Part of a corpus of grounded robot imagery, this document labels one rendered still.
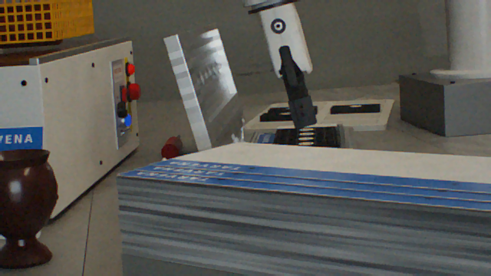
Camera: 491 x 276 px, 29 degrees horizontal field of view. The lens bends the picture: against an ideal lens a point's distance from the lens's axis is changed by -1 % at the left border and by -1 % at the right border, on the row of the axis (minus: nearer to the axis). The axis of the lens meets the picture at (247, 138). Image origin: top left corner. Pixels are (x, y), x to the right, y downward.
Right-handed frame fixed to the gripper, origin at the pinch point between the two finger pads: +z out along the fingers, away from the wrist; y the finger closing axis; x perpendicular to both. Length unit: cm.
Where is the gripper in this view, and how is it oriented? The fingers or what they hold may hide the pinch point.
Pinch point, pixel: (302, 112)
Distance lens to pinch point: 135.4
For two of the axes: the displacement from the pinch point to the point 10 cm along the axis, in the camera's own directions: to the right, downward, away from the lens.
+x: -9.6, 2.5, 1.1
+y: 0.8, -1.5, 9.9
